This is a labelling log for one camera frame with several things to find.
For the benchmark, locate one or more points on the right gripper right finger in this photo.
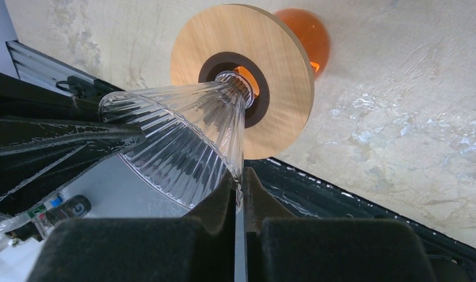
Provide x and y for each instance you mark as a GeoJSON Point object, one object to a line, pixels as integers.
{"type": "Point", "coordinates": [283, 247]}

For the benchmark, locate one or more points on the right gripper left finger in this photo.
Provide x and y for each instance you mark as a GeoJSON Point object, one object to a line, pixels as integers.
{"type": "Point", "coordinates": [198, 246]}

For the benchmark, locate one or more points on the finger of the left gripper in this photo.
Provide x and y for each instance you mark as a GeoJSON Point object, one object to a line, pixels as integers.
{"type": "Point", "coordinates": [37, 157]}

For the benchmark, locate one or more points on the light wooden ring coaster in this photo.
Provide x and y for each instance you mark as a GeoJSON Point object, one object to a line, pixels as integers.
{"type": "Point", "coordinates": [230, 35]}

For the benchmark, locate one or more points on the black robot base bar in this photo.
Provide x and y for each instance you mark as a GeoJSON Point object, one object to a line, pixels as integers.
{"type": "Point", "coordinates": [19, 99]}

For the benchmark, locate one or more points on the aluminium frame rail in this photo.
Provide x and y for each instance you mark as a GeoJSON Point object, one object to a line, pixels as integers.
{"type": "Point", "coordinates": [45, 71]}

